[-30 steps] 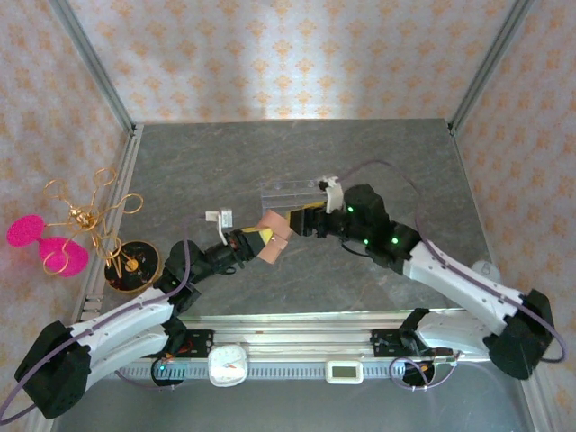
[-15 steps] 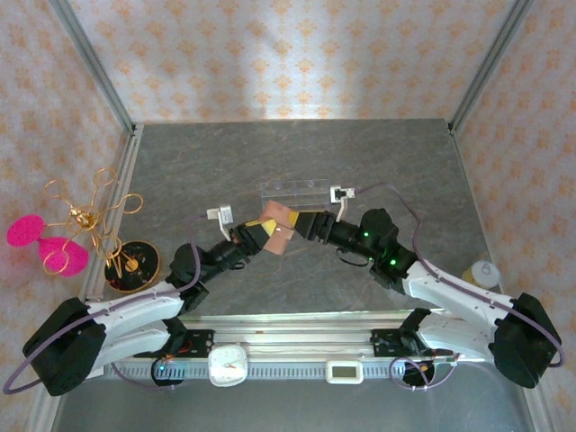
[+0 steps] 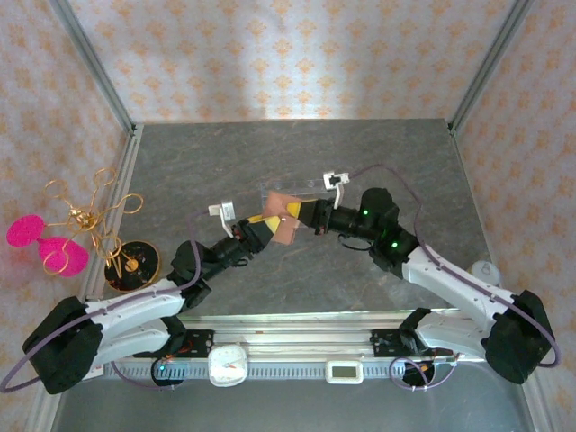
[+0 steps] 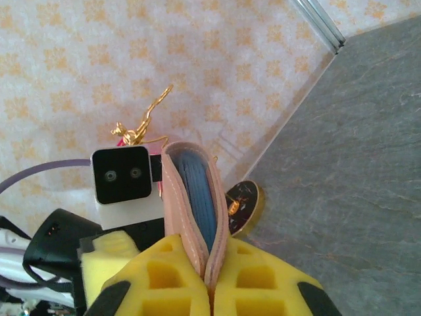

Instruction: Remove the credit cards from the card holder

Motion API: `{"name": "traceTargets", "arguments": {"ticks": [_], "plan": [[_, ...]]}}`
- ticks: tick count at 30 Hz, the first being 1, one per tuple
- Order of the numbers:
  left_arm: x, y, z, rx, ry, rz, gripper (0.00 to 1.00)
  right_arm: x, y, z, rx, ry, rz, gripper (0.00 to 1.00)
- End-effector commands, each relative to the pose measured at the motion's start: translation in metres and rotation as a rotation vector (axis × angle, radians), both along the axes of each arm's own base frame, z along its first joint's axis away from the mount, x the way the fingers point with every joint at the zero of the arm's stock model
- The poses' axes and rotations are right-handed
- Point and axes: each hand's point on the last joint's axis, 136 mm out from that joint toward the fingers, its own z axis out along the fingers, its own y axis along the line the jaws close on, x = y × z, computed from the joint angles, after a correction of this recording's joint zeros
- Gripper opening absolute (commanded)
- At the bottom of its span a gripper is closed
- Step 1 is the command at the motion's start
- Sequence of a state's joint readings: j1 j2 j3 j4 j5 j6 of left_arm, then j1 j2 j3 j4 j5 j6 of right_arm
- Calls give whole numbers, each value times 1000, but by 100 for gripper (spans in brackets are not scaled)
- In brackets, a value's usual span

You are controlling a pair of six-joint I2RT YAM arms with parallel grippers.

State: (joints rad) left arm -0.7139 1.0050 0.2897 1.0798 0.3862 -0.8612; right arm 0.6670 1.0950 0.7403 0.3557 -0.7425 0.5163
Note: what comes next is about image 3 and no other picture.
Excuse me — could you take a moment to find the brown leather card holder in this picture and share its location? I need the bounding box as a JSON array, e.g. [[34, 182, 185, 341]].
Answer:
[[262, 191, 303, 247]]

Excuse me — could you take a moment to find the clear acrylic card stand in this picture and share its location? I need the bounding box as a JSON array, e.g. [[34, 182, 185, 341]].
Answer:
[[258, 178, 332, 204]]

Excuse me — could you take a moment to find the white analog clock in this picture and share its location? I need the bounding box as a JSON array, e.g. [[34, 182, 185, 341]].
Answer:
[[207, 342, 250, 388]]

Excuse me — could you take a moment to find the white round object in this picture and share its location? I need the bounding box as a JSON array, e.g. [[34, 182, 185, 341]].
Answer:
[[467, 259, 502, 286]]

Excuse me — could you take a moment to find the white digital timer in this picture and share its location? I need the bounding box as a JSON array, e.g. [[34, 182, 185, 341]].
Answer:
[[325, 359, 365, 385]]

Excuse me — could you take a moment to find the large pink round disc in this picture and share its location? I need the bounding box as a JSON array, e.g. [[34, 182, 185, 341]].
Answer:
[[38, 235, 90, 278]]

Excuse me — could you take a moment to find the small pink round disc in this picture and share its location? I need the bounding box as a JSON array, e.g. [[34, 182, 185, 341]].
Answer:
[[5, 214, 47, 248]]

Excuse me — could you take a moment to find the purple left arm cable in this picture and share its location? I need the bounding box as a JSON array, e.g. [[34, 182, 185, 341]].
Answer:
[[0, 210, 218, 394]]

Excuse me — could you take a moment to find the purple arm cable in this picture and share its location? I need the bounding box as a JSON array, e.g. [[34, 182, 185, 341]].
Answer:
[[0, 210, 218, 394], [348, 163, 562, 368]]

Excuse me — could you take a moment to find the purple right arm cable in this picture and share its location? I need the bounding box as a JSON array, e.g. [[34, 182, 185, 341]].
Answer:
[[348, 163, 562, 368]]

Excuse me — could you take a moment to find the gold wire stand black base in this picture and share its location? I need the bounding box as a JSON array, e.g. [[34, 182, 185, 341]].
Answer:
[[43, 167, 161, 294]]

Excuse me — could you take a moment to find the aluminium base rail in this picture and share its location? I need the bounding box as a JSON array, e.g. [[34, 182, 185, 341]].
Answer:
[[178, 309, 458, 362]]

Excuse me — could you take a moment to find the aluminium table side rail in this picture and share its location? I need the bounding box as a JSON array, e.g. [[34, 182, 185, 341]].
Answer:
[[83, 123, 146, 303]]

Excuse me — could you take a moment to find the grey slotted cable duct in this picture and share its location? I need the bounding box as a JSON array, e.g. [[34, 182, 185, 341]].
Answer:
[[103, 361, 409, 380]]

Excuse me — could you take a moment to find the purple cable loop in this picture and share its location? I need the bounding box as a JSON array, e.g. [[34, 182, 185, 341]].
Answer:
[[388, 356, 461, 392], [109, 358, 186, 392]]

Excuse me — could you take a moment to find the aluminium frame post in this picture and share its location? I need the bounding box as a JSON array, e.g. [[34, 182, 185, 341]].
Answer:
[[48, 0, 139, 136], [448, 0, 536, 136]]

